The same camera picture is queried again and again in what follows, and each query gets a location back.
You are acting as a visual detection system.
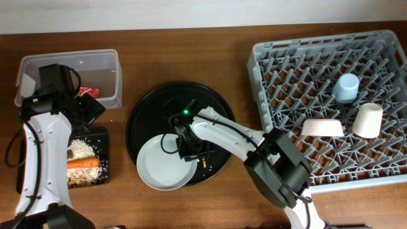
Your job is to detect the red snack wrapper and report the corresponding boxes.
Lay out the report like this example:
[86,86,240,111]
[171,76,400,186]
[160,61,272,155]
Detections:
[78,87,101,99]

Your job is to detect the grey plate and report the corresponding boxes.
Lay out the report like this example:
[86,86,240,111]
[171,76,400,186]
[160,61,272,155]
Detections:
[136,134,198,191]

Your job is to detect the pile of white rice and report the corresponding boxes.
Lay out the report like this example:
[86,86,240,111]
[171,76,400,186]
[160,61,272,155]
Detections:
[67,138,108,185]

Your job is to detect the dark brown food chunk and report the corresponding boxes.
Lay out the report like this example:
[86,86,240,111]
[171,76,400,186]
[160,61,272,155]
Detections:
[67,149,74,159]

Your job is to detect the orange carrot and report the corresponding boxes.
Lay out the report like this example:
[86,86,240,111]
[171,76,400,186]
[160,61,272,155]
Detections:
[67,158,100,169]

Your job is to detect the peanut shells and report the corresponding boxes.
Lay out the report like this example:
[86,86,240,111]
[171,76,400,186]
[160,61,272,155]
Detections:
[67,177,95,188]

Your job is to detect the light blue cup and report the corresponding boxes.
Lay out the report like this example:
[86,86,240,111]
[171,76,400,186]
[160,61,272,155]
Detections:
[332,73,359,104]

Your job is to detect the white cup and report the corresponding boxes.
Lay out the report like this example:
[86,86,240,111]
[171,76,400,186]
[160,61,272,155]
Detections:
[352,103,383,139]

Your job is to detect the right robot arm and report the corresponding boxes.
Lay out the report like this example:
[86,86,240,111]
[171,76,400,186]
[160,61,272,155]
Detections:
[163,99,326,228]

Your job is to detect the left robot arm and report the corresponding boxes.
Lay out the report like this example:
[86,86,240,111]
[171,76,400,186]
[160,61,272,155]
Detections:
[1,64,105,228]

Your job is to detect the grey dishwasher rack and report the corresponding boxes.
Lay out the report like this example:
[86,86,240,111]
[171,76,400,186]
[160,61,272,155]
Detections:
[247,30,406,193]

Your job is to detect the round black serving tray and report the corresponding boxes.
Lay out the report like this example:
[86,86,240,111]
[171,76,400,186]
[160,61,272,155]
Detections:
[125,81,235,186]

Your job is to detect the clear plastic bin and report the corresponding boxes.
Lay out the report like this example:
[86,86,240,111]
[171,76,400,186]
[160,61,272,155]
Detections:
[15,49,123,109]

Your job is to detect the black rectangular tray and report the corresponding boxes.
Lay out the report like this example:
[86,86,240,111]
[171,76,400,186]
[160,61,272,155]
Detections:
[16,127,111,195]

